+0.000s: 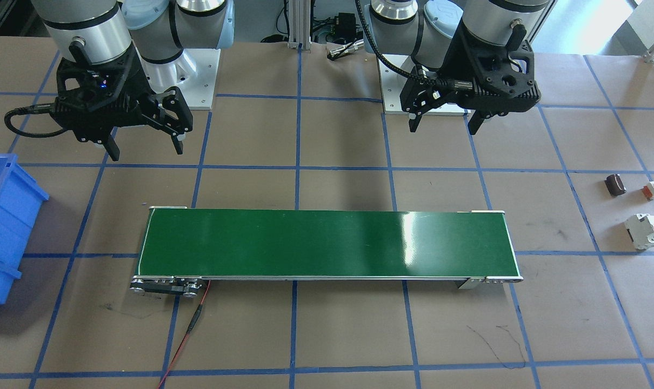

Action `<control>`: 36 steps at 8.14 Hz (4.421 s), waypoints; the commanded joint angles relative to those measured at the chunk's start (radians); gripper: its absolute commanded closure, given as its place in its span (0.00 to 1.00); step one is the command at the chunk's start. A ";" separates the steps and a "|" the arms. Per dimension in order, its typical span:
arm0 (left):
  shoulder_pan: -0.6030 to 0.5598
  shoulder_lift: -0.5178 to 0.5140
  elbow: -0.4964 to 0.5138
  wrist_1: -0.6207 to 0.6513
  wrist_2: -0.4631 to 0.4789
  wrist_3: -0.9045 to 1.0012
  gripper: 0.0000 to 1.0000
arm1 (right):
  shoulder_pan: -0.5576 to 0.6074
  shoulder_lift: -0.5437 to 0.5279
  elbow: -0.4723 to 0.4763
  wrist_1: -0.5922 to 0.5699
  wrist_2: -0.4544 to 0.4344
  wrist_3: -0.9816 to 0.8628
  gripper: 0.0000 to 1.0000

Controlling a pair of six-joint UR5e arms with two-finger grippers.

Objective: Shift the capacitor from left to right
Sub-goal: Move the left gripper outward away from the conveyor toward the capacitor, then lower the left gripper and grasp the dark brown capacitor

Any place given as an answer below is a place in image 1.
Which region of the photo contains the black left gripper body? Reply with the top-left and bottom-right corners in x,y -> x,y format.
401,24 -> 541,116

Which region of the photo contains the dark brown capacitor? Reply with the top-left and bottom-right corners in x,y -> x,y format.
604,174 -> 628,197

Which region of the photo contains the black power adapter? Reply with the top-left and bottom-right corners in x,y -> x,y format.
330,12 -> 357,43

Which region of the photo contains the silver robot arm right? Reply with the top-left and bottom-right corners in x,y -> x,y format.
5,1 -> 234,162

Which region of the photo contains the aluminium profile post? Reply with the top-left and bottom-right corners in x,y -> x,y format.
287,0 -> 312,51

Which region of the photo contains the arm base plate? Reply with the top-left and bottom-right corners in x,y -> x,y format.
141,49 -> 221,110
377,54 -> 468,116

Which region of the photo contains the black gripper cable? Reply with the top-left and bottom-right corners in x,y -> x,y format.
4,104 -> 71,139
355,0 -> 457,90

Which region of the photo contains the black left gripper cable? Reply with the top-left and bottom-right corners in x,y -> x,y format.
355,0 -> 457,90

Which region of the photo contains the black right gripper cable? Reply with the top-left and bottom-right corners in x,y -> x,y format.
4,104 -> 71,139

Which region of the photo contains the blue plastic bin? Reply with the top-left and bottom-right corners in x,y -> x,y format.
0,153 -> 49,305

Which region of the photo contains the red black conveyor cable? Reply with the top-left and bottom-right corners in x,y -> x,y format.
158,280 -> 212,389

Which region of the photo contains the white circuit breaker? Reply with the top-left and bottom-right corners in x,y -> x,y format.
624,213 -> 654,250

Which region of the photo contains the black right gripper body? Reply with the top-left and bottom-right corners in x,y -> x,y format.
50,42 -> 193,144

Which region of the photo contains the green conveyor belt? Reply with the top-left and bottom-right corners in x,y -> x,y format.
130,207 -> 523,296

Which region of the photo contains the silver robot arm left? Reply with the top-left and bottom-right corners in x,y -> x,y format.
355,1 -> 549,135

